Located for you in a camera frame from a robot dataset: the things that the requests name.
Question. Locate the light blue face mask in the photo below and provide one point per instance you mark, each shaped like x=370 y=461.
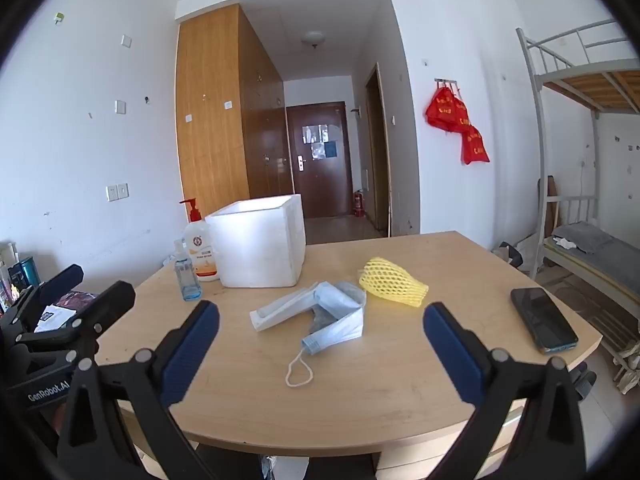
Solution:
x=340 y=327

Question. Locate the black smartphone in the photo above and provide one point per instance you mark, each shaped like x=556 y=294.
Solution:
x=542 y=320

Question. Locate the red cloth bag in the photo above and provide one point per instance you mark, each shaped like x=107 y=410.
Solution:
x=439 y=110
x=475 y=147
x=461 y=115

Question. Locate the small clear blue sanitizer bottle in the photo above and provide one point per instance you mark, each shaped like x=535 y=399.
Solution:
x=186 y=280

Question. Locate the leaning wooden board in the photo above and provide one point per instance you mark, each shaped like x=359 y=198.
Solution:
x=550 y=200

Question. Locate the white crumpled cloth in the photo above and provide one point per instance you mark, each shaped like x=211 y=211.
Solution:
x=567 y=243

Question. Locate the teal cup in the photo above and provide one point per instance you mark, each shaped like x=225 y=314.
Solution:
x=27 y=272

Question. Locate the metal wall hook rack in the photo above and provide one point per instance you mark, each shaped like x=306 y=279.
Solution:
x=446 y=80

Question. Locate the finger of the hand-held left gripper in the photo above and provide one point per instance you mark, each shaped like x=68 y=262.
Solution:
x=60 y=282
x=107 y=305

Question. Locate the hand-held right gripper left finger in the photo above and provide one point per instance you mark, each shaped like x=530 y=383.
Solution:
x=192 y=347

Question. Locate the red fire extinguisher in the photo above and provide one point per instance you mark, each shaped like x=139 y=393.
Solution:
x=358 y=205

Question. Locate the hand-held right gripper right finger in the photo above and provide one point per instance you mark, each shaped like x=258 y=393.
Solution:
x=450 y=350

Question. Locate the yellow foam fruit net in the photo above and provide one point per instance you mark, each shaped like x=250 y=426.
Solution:
x=390 y=282

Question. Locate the pale face mask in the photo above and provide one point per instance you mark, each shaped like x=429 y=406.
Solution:
x=280 y=310

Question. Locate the white double wall socket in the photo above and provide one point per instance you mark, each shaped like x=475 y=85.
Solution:
x=117 y=192

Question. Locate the grey blanket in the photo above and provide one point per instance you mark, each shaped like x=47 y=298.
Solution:
x=590 y=235

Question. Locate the printed paper leaflet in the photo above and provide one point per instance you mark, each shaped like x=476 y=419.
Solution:
x=55 y=317

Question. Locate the light wooden wardrobe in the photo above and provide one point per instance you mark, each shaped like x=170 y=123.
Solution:
x=210 y=110

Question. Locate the white metal bunk bed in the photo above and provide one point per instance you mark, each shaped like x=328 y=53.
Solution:
x=537 y=110

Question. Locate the white foam box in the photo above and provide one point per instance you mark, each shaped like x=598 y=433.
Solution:
x=260 y=250

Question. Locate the black bag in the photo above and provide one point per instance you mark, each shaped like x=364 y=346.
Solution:
x=512 y=255

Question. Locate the white pump bottle red pump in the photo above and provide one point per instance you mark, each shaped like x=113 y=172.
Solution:
x=202 y=255

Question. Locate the round ceiling lamp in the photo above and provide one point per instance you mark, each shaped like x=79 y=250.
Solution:
x=313 y=38

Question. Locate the brown side door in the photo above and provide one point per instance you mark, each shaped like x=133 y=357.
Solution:
x=377 y=160

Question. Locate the dark brown entrance door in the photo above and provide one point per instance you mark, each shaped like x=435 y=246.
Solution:
x=325 y=180

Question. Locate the cluster of small bottles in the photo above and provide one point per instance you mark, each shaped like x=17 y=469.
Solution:
x=7 y=275

